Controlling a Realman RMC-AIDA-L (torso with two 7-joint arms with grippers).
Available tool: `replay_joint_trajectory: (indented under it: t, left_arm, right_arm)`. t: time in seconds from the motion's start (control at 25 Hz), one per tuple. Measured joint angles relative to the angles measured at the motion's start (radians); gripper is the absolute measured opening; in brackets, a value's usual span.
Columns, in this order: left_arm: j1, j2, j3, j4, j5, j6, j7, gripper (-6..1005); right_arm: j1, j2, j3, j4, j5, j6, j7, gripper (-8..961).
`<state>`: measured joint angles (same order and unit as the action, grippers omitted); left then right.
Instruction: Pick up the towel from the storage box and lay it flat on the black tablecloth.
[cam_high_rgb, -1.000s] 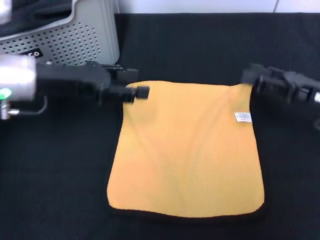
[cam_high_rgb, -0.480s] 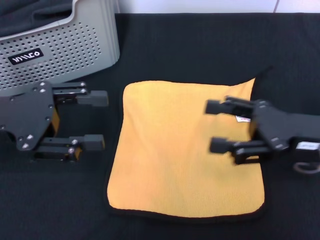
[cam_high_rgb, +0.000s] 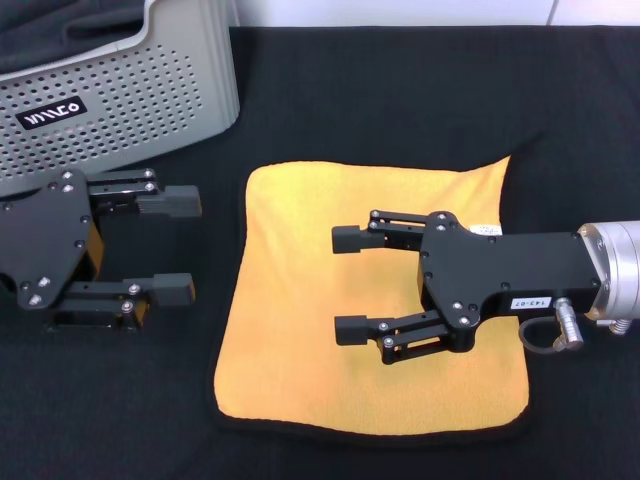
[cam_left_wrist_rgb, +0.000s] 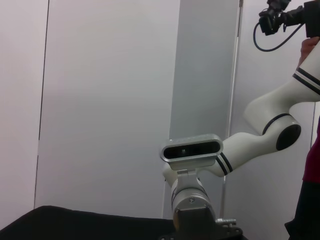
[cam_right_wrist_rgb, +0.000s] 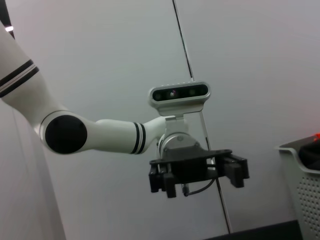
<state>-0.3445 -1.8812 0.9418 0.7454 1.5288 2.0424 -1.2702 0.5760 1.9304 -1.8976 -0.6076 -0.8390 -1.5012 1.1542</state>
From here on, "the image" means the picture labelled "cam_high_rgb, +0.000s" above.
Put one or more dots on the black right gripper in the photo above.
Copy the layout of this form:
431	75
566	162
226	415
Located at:
500	270

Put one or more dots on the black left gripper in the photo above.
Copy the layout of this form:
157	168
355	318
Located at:
45	240

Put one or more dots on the yellow towel with dark trim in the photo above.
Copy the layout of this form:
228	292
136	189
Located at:
300	300

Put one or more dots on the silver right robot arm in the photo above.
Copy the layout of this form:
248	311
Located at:
620	270

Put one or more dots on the grey perforated storage box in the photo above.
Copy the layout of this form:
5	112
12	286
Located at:
150	90

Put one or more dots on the black tablecloth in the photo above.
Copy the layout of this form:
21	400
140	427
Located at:
350	90

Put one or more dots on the dark grey cloth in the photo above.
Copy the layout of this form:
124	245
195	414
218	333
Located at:
50	30

